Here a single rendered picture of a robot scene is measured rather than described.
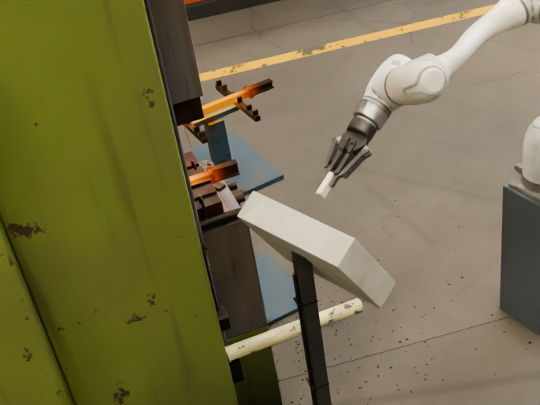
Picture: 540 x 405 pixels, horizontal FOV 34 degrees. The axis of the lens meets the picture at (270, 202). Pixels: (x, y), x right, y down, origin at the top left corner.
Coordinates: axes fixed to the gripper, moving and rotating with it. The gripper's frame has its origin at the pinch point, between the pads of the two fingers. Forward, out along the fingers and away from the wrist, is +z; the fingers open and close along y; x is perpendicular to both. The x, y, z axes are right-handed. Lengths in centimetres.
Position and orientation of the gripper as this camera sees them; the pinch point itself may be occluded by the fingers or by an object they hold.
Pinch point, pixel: (326, 185)
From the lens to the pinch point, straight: 235.4
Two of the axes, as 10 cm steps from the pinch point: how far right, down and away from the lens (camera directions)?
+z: -5.3, 8.3, -1.6
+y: -7.1, -3.4, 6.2
